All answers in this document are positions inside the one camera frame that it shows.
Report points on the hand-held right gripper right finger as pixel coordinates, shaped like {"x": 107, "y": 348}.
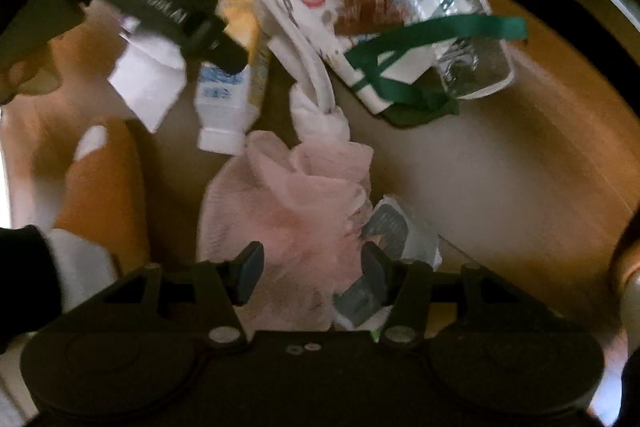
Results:
{"x": 374, "y": 271}

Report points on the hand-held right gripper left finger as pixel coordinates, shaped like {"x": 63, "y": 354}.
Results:
{"x": 251, "y": 268}

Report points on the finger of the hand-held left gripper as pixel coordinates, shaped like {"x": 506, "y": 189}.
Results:
{"x": 224, "y": 52}

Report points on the grey and white wrapper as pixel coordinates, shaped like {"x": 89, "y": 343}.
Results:
{"x": 400, "y": 232}

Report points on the pink mesh bag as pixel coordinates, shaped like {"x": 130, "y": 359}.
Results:
{"x": 280, "y": 217}

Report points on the white paper sheet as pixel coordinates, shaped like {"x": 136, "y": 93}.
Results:
{"x": 145, "y": 93}

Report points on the red-brown snack packet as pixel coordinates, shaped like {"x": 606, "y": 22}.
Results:
{"x": 362, "y": 2}

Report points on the yellow packet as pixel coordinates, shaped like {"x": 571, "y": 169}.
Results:
{"x": 243, "y": 19}

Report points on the white bottle with blue label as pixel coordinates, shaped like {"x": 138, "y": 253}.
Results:
{"x": 220, "y": 127}

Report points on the white crumpled tissue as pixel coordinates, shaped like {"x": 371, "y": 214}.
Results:
{"x": 320, "y": 117}

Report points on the brown paper bag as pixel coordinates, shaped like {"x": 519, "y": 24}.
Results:
{"x": 102, "y": 192}

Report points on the white cloth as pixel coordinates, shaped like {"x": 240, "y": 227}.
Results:
{"x": 75, "y": 257}

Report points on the dark cloth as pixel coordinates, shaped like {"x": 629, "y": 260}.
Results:
{"x": 20, "y": 282}

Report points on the beige rounded object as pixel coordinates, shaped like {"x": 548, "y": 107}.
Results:
{"x": 631, "y": 292}

